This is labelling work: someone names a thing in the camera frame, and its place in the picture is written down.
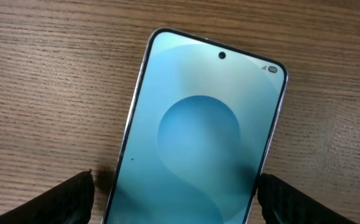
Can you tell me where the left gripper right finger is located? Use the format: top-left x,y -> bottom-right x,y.
257,173 -> 356,224

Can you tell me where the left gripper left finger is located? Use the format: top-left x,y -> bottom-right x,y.
0,170 -> 95,224

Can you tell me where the teal-screen Galaxy smartphone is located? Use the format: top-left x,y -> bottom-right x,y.
102,27 -> 288,223

